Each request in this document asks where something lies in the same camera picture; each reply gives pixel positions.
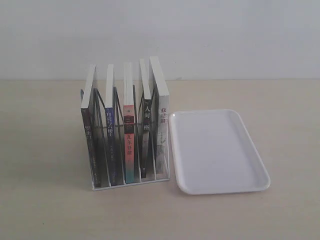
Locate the pink teal spine book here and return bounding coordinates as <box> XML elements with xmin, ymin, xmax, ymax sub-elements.
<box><xmin>123</xmin><ymin>62</ymin><xmax>135</xmax><ymax>184</ymax></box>

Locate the black spine book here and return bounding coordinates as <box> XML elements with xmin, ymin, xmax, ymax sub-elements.
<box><xmin>139</xmin><ymin>58</ymin><xmax>152</xmax><ymax>178</ymax></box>

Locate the blue moon cover book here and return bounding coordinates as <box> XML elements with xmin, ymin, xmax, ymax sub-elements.
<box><xmin>104</xmin><ymin>64</ymin><xmax>117</xmax><ymax>186</ymax></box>

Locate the dark brown spine book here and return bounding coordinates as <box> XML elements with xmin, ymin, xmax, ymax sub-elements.
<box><xmin>80</xmin><ymin>64</ymin><xmax>102</xmax><ymax>189</ymax></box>

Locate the white plastic tray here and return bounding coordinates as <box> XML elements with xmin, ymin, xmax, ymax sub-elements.
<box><xmin>169</xmin><ymin>109</ymin><xmax>271</xmax><ymax>195</ymax></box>

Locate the clear acrylic book rack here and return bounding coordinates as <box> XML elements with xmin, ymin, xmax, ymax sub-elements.
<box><xmin>92</xmin><ymin>87</ymin><xmax>170</xmax><ymax>191</ymax></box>

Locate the white spine thick book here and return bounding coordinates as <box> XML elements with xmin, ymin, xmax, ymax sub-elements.
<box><xmin>149</xmin><ymin>56</ymin><xmax>170</xmax><ymax>181</ymax></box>

